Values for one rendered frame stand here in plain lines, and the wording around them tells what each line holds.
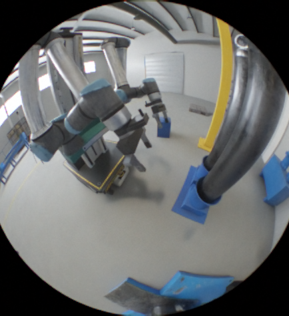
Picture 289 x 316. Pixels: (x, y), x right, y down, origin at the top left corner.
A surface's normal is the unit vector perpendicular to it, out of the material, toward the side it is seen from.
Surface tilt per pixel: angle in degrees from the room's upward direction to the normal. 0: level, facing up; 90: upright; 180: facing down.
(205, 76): 90
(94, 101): 89
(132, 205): 0
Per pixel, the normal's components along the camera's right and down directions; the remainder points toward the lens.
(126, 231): -0.05, -0.69
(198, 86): -0.56, 0.62
